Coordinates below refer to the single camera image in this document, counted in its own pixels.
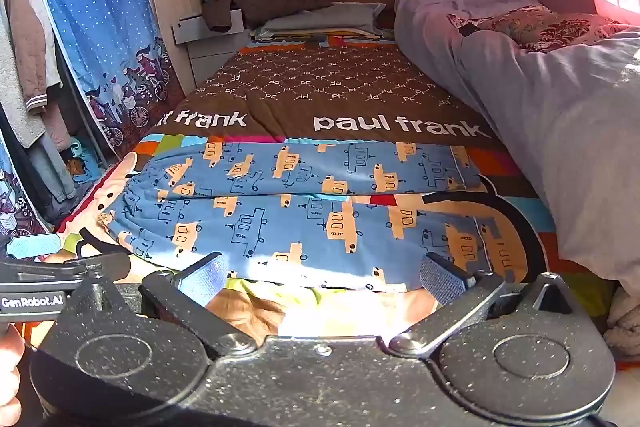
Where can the teal cloth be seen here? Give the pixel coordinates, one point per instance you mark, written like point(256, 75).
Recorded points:
point(85, 157)

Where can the blue dotted printed curtain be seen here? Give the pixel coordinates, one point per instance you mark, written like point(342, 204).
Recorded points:
point(100, 17)
point(17, 197)

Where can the grey fleece jacket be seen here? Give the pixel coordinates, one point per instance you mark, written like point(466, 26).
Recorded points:
point(15, 72)

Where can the hanging blue jeans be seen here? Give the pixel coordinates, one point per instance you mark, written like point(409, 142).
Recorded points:
point(50, 172)

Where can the blue car-print pants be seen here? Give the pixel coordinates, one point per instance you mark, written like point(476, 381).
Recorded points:
point(300, 217)

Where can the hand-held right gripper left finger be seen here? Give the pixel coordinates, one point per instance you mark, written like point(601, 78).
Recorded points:
point(202, 279)

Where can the grey pillow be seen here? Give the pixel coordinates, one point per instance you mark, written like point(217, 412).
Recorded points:
point(320, 19)

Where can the person's left hand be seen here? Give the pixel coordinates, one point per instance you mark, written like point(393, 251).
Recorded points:
point(9, 367)

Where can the white fluffy blanket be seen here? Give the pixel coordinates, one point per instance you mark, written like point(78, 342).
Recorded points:
point(624, 322)

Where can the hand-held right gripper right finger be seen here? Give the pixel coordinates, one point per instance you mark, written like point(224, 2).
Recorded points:
point(441, 281)

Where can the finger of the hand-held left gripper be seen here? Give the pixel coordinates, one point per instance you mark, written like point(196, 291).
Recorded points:
point(102, 265)
point(31, 245)

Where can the white nightstand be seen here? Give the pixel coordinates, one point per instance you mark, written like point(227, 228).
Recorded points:
point(210, 44)

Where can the floral pillow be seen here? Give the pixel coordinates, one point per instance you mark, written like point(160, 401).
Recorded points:
point(545, 29)

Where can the grey duvet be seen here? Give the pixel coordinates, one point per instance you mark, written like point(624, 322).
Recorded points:
point(540, 107)

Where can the brown striped printed bedspread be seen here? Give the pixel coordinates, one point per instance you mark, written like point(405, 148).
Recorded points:
point(320, 97)

